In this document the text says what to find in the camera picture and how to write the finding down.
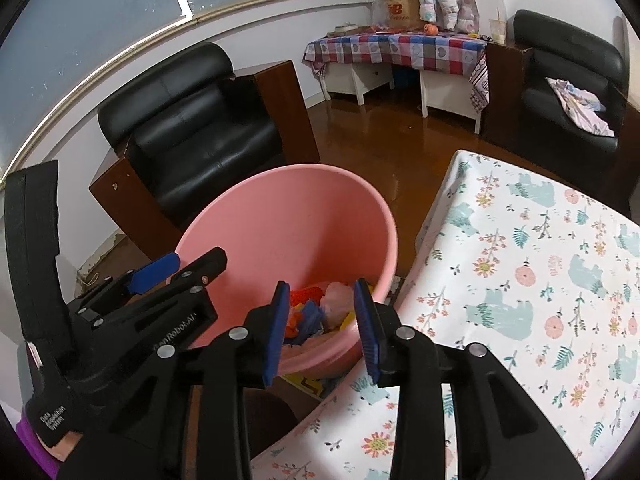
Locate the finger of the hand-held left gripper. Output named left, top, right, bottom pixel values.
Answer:
left=65, top=252, right=181, bottom=331
left=90, top=246, right=228, bottom=356

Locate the black leather armchair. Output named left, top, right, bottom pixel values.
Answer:
left=482, top=9, right=630, bottom=168
left=89, top=41, right=321, bottom=261

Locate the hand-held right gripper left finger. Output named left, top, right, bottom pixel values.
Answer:
left=57, top=281, right=292, bottom=480

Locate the pinkish plastic bag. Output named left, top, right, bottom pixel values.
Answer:
left=320, top=281, right=356, bottom=331

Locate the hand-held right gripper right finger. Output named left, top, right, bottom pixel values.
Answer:
left=352, top=278, right=586, bottom=480

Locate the blue foam net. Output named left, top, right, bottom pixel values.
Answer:
left=292, top=300, right=326, bottom=343

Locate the window with grey blind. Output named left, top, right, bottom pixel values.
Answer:
left=0, top=0, right=368, bottom=181

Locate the pink plastic bucket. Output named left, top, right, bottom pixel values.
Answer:
left=172, top=164, right=399, bottom=380

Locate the crumpled printed cloth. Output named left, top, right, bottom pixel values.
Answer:
left=545, top=77, right=616, bottom=137

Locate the checkered cloth side table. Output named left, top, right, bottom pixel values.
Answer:
left=302, top=30, right=490, bottom=113

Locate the plastic drink cup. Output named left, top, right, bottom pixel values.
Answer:
left=489, top=7, right=507, bottom=45

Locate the white low table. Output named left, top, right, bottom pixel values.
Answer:
left=320, top=62, right=483, bottom=133

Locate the brown paper bag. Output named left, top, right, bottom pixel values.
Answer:
left=379, top=0, right=421, bottom=28

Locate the red foam net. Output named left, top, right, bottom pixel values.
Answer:
left=289, top=286, right=326, bottom=311

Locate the person's left forearm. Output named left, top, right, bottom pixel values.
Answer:
left=15, top=417, right=81, bottom=480

